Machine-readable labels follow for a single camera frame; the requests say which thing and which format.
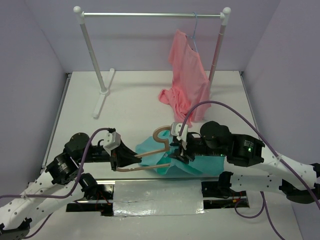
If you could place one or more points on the blue wire hanger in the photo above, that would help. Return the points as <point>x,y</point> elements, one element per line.
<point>193,36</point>

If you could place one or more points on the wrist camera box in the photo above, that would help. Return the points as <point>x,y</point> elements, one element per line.
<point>177,130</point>
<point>111,141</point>

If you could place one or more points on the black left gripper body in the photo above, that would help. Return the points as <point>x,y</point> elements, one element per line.
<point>98,154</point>

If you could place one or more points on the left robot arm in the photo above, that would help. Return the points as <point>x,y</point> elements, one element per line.
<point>63,181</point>

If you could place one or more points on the white clothes rack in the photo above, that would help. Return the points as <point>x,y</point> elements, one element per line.
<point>104,90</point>

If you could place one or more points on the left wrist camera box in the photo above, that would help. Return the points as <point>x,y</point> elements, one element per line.
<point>111,141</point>

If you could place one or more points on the teal t shirt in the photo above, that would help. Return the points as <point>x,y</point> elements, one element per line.
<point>202,165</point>

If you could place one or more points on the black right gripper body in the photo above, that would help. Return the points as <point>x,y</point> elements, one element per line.
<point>195,146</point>

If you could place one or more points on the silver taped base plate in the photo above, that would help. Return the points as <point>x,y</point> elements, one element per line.
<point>159,198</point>

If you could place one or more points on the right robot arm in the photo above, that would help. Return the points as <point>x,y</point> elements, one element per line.
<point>251,165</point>

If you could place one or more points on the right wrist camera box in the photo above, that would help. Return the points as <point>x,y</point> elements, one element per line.
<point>177,130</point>

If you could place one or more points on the pink t shirt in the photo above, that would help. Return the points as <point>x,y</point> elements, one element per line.
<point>190,84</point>

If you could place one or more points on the tan wooden hanger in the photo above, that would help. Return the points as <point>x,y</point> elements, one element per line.
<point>165,149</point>

